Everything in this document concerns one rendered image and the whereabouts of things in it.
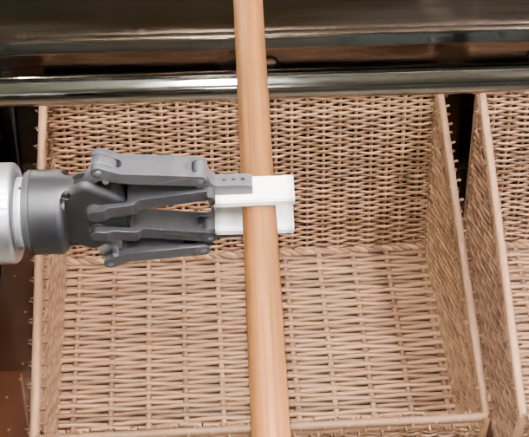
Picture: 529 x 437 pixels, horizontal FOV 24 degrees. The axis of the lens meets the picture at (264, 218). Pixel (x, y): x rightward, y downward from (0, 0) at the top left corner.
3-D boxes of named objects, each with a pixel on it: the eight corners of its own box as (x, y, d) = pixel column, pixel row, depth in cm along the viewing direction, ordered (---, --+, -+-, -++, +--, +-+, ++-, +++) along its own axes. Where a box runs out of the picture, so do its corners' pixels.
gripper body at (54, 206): (20, 147, 110) (127, 145, 110) (33, 212, 116) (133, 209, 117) (12, 211, 105) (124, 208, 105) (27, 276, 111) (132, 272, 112)
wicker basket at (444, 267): (58, 223, 191) (33, 88, 171) (427, 206, 194) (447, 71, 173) (39, 512, 159) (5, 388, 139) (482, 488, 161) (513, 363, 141)
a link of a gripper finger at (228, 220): (215, 230, 111) (215, 235, 112) (294, 228, 112) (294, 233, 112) (214, 205, 113) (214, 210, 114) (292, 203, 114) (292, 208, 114)
